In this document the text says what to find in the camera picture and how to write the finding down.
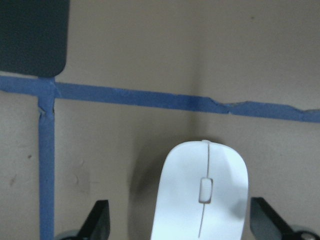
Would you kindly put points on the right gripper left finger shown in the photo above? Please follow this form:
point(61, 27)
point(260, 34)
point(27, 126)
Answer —
point(97, 225)

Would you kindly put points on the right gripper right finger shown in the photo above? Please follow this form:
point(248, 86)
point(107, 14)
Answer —
point(266, 224)

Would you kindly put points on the white computer mouse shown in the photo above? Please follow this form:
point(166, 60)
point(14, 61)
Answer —
point(202, 193)

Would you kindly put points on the black mousepad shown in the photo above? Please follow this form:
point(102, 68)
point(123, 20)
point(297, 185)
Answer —
point(33, 36)

